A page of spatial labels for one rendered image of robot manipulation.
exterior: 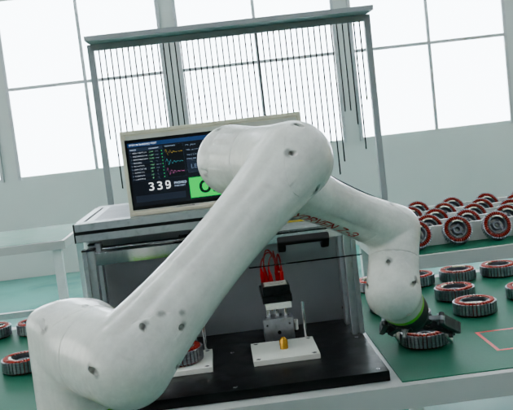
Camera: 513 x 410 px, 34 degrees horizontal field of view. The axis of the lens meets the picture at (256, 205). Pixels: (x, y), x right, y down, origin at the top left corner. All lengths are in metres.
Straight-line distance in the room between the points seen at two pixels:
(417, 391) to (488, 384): 0.15
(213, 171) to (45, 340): 0.39
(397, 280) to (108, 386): 0.70
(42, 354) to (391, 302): 0.69
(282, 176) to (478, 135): 7.51
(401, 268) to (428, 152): 6.95
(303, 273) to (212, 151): 0.85
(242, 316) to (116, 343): 1.11
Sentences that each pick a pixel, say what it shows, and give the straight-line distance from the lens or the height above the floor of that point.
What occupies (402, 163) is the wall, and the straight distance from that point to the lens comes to 8.51.
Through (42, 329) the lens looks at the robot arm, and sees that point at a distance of 1.25.
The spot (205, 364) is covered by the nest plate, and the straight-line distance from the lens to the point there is 1.90.
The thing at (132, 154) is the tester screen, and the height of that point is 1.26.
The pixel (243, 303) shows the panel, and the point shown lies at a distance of 2.18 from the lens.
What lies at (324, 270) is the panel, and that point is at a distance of 2.18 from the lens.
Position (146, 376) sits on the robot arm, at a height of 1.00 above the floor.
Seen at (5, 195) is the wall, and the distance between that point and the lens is 8.55.
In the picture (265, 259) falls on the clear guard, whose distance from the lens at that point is 1.76.
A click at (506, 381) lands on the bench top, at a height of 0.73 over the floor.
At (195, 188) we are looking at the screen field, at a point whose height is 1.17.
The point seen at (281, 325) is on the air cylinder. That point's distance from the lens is 2.07.
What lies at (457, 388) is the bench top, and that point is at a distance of 1.77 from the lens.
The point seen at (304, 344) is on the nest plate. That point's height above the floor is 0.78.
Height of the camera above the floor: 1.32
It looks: 6 degrees down
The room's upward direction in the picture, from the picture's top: 7 degrees counter-clockwise
